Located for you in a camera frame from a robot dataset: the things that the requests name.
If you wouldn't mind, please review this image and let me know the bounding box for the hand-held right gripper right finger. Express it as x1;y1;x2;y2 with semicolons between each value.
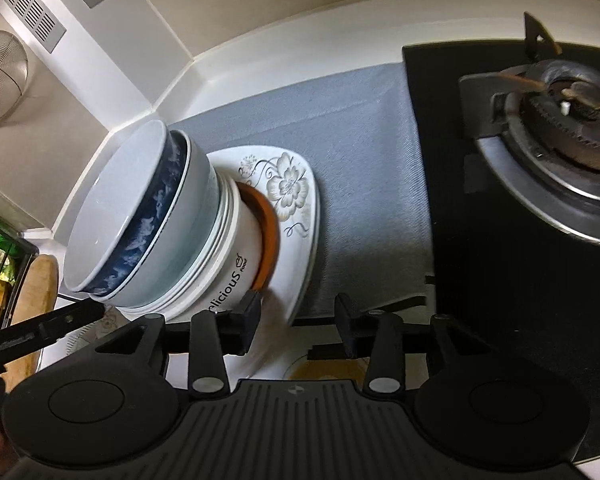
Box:
333;294;488;395

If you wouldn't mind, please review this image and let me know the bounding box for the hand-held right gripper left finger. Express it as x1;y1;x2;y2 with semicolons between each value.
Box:
95;290;263;395

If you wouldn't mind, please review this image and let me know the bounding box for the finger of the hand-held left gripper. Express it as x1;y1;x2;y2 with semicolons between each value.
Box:
0;300;106;376

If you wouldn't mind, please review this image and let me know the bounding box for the white printed bowl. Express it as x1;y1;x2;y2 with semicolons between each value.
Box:
145;170;268;323

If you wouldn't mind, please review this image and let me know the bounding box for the brown round plate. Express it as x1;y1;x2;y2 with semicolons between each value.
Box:
237;182;281;293

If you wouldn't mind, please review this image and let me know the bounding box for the light blue bowl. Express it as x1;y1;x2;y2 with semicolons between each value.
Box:
112;130;218;308

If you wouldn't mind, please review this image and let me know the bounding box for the white floral plate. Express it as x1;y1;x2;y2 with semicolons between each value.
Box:
40;146;322;381

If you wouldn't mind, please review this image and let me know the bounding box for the white bowl blue patterned outside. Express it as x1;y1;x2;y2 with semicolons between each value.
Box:
61;120;188;297

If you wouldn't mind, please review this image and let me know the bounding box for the wooden cutting board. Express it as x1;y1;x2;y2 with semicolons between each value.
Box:
2;254;61;391

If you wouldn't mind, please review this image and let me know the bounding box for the grey mat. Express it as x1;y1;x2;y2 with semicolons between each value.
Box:
170;60;436;326

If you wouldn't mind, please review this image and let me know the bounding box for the black glass gas stove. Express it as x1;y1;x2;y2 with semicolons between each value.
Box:
401;10;600;466

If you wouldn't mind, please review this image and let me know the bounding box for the steel stove burner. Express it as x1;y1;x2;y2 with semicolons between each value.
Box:
457;57;600;246

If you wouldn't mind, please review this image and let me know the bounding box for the metal mesh strainer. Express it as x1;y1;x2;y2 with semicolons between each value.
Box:
0;30;28;127

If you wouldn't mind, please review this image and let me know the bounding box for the white vented range hood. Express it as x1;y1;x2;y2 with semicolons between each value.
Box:
0;0;201;131

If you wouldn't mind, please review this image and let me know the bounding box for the black wire rack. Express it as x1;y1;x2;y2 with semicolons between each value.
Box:
0;205;41;336

